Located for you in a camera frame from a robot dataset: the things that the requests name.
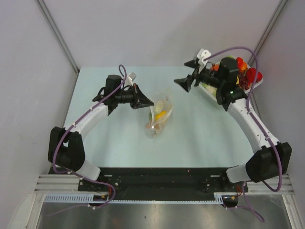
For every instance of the white radish toy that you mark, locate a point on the white radish toy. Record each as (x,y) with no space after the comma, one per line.
(159,107)

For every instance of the dark purple grape bunch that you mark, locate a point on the dark purple grape bunch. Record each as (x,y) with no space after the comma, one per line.
(242,81)

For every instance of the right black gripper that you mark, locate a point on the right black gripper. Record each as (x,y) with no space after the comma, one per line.
(186,83)

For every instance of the white slotted cable duct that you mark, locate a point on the white slotted cable duct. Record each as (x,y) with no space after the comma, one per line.
(75,198)

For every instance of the white cauliflower toy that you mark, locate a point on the white cauliflower toy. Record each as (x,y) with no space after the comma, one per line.
(210,90)

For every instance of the yellow orange fruit toy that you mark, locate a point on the yellow orange fruit toy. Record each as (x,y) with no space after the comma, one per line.
(160,115)

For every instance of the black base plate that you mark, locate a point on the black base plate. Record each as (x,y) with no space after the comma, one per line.
(161,184)

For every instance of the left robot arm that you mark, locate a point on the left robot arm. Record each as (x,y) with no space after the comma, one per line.
(66,148)

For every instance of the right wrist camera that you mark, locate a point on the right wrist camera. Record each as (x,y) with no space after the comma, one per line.
(203,56)

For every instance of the white plastic food basket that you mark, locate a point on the white plastic food basket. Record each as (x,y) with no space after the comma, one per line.
(232,57)

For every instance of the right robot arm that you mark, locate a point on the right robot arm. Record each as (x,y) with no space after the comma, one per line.
(271,157)

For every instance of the clear zip top bag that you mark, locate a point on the clear zip top bag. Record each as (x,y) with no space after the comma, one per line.
(166,95)

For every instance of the aluminium frame rail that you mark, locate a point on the aluminium frame rail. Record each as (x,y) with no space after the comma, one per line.
(70,184)

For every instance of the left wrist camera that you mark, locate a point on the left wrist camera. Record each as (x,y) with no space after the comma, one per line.
(130,78)

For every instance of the red bell pepper toy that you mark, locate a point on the red bell pepper toy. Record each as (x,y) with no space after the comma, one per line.
(251,73)

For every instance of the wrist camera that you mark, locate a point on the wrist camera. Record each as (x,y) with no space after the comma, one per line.
(130,78)
(203,56)

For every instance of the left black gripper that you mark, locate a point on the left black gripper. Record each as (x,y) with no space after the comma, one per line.
(139,99)

